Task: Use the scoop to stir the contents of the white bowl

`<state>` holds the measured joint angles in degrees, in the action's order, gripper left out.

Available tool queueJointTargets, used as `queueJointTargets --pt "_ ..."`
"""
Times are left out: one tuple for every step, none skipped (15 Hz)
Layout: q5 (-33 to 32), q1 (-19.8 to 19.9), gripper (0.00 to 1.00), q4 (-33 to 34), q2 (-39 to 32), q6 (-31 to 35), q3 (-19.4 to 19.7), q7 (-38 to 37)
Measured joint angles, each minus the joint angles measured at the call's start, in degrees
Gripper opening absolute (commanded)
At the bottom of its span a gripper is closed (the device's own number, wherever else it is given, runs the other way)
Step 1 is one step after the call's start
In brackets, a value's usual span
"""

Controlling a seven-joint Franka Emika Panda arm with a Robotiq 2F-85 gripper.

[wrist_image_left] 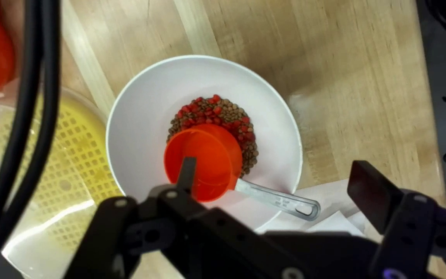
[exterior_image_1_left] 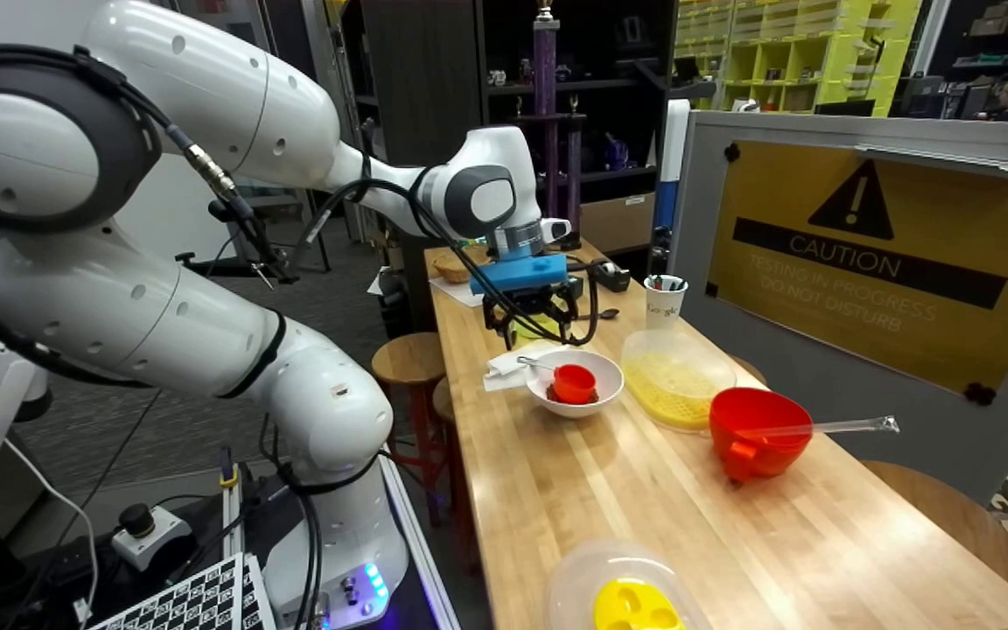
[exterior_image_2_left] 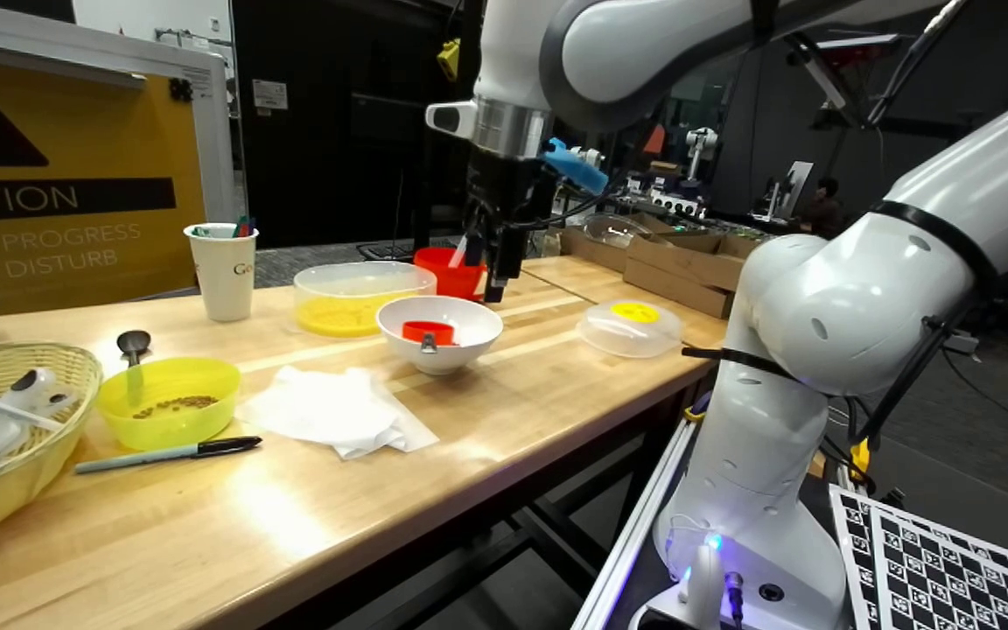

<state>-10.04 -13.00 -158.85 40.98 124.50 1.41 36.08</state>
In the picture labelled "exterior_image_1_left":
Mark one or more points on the black shelving unit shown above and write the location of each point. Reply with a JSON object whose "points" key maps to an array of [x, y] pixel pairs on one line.
{"points": [[611, 72]]}

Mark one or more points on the clear round lidded container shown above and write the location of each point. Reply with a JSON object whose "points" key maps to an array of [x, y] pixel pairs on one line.
{"points": [[577, 583]]}

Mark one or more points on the yellow-green shelf unit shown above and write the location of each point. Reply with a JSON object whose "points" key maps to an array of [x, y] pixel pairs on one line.
{"points": [[795, 54]]}

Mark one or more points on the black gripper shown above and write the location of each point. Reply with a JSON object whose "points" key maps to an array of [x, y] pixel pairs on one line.
{"points": [[541, 301]]}

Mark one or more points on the white paper towel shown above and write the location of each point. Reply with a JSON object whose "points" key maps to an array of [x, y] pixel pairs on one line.
{"points": [[506, 372]]}

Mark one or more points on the checkerboard calibration board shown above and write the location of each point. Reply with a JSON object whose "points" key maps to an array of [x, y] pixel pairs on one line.
{"points": [[192, 601]]}

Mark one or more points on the red plastic cup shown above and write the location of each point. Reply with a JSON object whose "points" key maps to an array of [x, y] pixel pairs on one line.
{"points": [[760, 426]]}

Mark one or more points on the yellow plastic piece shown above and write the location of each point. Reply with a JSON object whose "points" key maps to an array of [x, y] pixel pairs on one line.
{"points": [[634, 607]]}

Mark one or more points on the clear container yellow contents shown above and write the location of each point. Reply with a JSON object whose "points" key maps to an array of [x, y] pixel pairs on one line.
{"points": [[674, 386]]}

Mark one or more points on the yellow caution sign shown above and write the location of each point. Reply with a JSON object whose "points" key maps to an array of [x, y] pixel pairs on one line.
{"points": [[875, 268]]}

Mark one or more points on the purple pole trophy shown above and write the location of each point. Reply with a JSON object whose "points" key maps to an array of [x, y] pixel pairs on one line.
{"points": [[543, 105]]}

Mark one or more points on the small black device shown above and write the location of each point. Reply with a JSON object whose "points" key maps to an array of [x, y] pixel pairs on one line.
{"points": [[611, 274]]}

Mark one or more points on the aluminium frame rail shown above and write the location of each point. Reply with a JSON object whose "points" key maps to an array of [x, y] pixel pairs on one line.
{"points": [[422, 560]]}

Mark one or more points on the white paper cup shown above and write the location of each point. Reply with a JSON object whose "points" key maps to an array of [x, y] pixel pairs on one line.
{"points": [[667, 301]]}

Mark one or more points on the round wooden stool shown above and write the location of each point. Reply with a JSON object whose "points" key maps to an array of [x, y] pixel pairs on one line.
{"points": [[444, 400], [947, 511], [406, 356]]}

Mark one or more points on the white and blue tube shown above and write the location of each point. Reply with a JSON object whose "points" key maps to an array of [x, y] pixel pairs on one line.
{"points": [[669, 150]]}

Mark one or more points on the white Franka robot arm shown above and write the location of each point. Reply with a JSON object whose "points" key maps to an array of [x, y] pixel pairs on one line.
{"points": [[119, 301]]}

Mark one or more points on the small brown cardboard box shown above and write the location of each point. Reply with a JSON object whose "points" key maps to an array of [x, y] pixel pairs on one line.
{"points": [[613, 223]]}

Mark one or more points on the white bowl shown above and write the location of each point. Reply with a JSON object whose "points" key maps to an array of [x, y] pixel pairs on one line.
{"points": [[595, 390]]}

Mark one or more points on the gray partition panel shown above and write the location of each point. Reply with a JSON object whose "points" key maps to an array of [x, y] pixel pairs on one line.
{"points": [[830, 420]]}

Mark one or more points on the emergency stop button box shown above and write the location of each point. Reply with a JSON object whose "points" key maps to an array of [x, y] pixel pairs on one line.
{"points": [[150, 531]]}

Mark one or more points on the clear plastic spoon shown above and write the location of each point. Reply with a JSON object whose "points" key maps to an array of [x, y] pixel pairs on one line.
{"points": [[857, 426]]}

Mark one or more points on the yellow-green plastic bowl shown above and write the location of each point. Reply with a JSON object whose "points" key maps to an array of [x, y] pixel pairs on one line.
{"points": [[543, 335]]}

